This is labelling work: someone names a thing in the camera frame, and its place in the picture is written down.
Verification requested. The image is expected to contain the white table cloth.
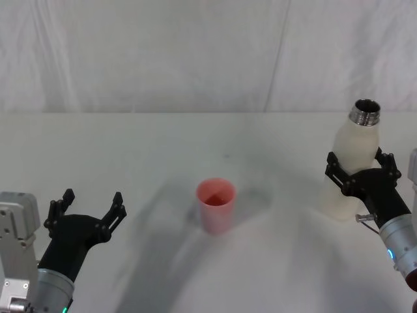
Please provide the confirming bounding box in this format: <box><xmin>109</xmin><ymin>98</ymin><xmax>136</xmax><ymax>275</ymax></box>
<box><xmin>0</xmin><ymin>111</ymin><xmax>417</xmax><ymax>313</ymax></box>

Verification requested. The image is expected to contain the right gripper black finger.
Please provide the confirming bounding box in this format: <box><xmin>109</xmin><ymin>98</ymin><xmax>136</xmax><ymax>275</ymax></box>
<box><xmin>324</xmin><ymin>151</ymin><xmax>354</xmax><ymax>197</ymax></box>
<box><xmin>374</xmin><ymin>147</ymin><xmax>402</xmax><ymax>188</ymax></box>

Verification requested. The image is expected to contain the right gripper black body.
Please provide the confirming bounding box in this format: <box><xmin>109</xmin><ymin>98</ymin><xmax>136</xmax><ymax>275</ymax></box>
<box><xmin>346</xmin><ymin>167</ymin><xmax>412</xmax><ymax>230</ymax></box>

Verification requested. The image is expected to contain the pink cup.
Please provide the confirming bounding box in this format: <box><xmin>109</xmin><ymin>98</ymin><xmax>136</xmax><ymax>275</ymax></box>
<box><xmin>195</xmin><ymin>177</ymin><xmax>237</xmax><ymax>235</ymax></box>

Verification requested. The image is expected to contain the cream vacuum bottle steel neck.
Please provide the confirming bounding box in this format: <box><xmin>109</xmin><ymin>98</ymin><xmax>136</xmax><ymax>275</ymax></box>
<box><xmin>317</xmin><ymin>98</ymin><xmax>383</xmax><ymax>223</ymax></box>

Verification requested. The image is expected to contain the thin dark cable silver plug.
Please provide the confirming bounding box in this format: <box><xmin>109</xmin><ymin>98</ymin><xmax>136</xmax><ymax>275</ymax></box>
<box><xmin>355</xmin><ymin>213</ymin><xmax>381</xmax><ymax>234</ymax></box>

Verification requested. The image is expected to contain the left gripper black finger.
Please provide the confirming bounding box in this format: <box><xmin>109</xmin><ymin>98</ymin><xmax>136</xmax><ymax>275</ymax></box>
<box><xmin>95</xmin><ymin>191</ymin><xmax>128</xmax><ymax>244</ymax></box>
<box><xmin>43</xmin><ymin>188</ymin><xmax>76</xmax><ymax>239</ymax></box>

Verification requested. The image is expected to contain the white wrinkled curtain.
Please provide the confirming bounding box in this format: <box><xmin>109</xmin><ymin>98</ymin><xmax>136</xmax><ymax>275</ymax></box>
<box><xmin>0</xmin><ymin>0</ymin><xmax>417</xmax><ymax>114</ymax></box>

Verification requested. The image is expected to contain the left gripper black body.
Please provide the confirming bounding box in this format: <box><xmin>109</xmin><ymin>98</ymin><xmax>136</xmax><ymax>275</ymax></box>
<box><xmin>36</xmin><ymin>213</ymin><xmax>110</xmax><ymax>282</ymax></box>

